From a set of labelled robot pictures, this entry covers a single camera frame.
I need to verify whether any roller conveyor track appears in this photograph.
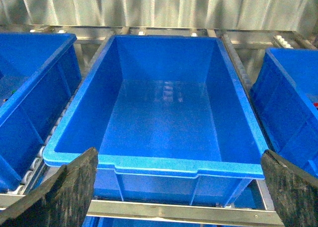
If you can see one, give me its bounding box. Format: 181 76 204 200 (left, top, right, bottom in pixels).
6 80 83 195

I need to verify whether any large blue target bin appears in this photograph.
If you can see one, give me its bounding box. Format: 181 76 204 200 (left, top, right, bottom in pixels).
250 48 318 177

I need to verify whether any large blue source bin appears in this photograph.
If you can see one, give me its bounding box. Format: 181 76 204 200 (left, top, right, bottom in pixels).
0 33 81 191

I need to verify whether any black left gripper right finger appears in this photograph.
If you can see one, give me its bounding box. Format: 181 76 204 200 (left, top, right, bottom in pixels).
261 150 318 227

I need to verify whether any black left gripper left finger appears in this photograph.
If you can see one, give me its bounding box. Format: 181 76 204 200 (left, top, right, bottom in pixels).
0 148 98 227

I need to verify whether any horizontal metal shelf rail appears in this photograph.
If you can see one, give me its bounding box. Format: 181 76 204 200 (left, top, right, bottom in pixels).
85 200 284 227

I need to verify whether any large blue middle bin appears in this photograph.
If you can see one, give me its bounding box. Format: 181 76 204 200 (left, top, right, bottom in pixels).
43 35 267 206

